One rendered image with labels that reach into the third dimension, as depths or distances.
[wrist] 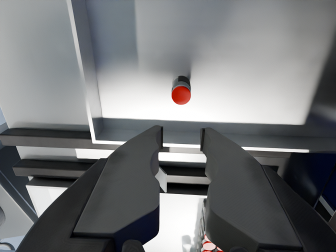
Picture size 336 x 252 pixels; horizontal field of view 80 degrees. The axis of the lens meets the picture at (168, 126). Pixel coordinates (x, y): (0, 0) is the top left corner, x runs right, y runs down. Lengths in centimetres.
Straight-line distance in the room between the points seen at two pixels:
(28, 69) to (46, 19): 7
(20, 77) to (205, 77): 24
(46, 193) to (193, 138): 27
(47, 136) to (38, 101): 5
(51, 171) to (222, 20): 31
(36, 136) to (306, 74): 35
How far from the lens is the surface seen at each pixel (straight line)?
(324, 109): 32
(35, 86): 32
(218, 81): 26
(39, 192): 40
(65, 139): 31
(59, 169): 35
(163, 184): 27
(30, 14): 30
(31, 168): 37
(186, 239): 45
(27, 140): 34
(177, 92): 21
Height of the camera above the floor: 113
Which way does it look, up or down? 62 degrees down
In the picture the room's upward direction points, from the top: 173 degrees counter-clockwise
